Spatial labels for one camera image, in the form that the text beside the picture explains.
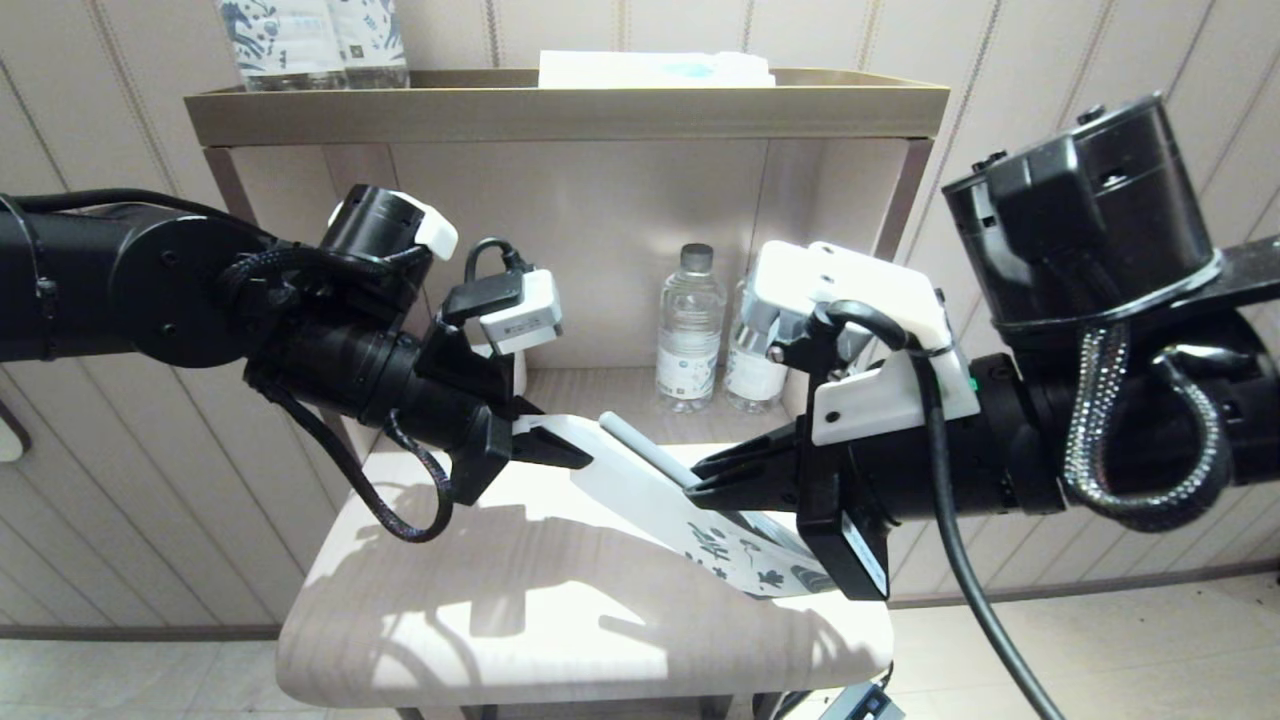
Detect grey toothbrush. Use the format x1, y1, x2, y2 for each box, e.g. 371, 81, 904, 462
600, 413, 701, 489

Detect white tissue pack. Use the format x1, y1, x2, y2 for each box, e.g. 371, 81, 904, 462
538, 50, 776, 89

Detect blue electronic device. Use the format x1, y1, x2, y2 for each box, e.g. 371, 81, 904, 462
820, 683, 906, 720

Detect braided arm cable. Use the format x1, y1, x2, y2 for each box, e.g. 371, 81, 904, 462
250, 380, 456, 544
1065, 320, 1231, 531

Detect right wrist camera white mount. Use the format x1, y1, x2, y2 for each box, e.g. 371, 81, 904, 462
745, 240, 981, 446

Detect braided right arm cable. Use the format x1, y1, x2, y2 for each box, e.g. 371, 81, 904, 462
1065, 320, 1231, 531

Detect beige wooden shelf unit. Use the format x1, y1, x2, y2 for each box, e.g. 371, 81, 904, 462
185, 68, 951, 720

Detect braided left arm cable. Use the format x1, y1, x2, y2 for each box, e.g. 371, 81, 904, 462
250, 380, 456, 544

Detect black left camera cable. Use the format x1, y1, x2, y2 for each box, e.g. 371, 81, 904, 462
440, 237, 528, 323

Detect white ribbed mug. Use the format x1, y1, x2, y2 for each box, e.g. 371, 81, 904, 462
470, 345, 529, 401

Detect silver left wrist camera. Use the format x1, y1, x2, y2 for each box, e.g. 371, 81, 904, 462
480, 270, 563, 356

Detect white floral plastic bag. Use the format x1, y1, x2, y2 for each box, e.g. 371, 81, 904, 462
515, 413, 839, 601

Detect clear plastic water bottle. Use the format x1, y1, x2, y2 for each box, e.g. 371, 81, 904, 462
655, 243, 723, 413
725, 275, 791, 414

